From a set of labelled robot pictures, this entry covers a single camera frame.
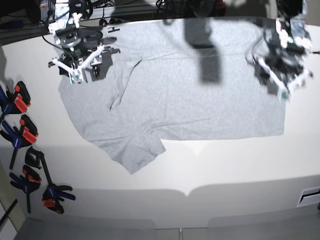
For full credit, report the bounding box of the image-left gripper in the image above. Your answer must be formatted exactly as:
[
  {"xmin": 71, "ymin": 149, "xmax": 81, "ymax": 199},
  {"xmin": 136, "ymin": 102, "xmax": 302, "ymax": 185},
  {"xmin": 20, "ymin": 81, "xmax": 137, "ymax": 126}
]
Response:
[{"xmin": 47, "ymin": 42, "xmax": 120, "ymax": 82}]

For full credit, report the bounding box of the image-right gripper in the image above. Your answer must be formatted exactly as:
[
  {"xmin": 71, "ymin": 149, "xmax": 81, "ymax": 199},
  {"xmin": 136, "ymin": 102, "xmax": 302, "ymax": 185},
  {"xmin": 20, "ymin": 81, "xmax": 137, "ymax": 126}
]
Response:
[{"xmin": 254, "ymin": 49, "xmax": 313, "ymax": 94}]

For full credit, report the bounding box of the grey T-shirt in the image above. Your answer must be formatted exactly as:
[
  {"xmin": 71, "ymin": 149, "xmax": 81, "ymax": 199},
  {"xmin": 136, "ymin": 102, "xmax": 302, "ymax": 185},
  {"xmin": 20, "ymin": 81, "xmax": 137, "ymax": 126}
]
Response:
[{"xmin": 58, "ymin": 17, "xmax": 286, "ymax": 174}]

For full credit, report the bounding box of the blue red clamp upper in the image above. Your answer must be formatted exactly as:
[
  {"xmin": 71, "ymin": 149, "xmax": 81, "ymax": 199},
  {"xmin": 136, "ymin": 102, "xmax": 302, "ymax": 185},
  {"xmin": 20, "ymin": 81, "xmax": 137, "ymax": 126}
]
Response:
[{"xmin": 0, "ymin": 81, "xmax": 31, "ymax": 122}]

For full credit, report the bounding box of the blue red clamp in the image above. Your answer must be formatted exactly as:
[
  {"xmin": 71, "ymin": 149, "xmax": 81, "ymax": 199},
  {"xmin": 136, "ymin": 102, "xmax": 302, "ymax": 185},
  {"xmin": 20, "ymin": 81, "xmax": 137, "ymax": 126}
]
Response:
[
  {"xmin": 9, "ymin": 164, "xmax": 42, "ymax": 214},
  {"xmin": 0, "ymin": 114, "xmax": 39, "ymax": 170},
  {"xmin": 0, "ymin": 81, "xmax": 31, "ymax": 122}
]

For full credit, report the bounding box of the white label black mark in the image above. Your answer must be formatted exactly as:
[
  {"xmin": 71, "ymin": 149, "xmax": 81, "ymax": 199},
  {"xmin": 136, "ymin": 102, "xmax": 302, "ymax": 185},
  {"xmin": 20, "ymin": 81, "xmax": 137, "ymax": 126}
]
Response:
[{"xmin": 296, "ymin": 186, "xmax": 320, "ymax": 208}]

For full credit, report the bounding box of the long bar clamp black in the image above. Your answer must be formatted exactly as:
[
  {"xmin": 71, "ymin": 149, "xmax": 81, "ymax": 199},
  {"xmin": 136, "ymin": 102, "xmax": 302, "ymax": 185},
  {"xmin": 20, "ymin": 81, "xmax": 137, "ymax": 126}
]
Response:
[{"xmin": 25, "ymin": 146, "xmax": 76, "ymax": 215}]

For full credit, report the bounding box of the black strip left edge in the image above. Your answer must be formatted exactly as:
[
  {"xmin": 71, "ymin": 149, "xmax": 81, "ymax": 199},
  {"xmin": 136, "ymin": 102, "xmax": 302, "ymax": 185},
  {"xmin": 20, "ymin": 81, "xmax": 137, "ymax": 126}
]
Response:
[{"xmin": 0, "ymin": 199, "xmax": 18, "ymax": 225}]

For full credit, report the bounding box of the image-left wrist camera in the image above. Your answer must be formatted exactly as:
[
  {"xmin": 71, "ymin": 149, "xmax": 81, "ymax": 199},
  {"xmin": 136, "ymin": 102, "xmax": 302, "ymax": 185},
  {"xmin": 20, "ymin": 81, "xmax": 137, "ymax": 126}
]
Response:
[{"xmin": 68, "ymin": 69, "xmax": 84, "ymax": 84}]

